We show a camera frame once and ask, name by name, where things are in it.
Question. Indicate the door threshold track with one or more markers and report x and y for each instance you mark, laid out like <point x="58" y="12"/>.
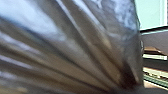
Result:
<point x="156" y="80"/>

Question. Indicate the white trash bag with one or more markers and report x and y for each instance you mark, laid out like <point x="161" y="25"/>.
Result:
<point x="66" y="46"/>

